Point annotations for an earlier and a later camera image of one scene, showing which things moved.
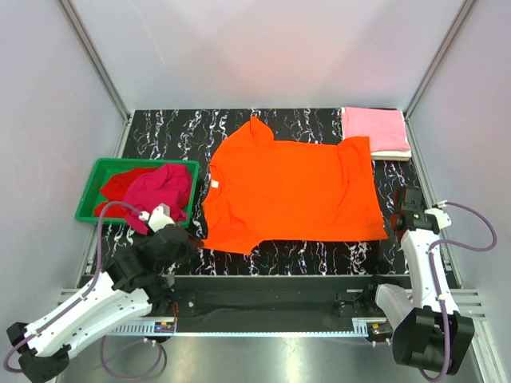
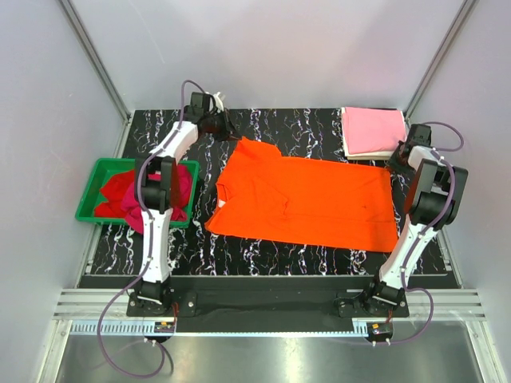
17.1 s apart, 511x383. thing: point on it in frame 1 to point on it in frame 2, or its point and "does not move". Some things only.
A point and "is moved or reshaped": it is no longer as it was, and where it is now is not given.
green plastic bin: (104, 167) does not move
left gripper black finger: (196, 241) to (231, 131)
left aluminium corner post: (96, 58) does not move
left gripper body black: (188, 251) to (216, 126)
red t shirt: (116, 188) does not move
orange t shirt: (258, 189) is moved or reshaped
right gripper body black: (394, 234) to (396, 163)
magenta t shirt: (169, 184) does not move
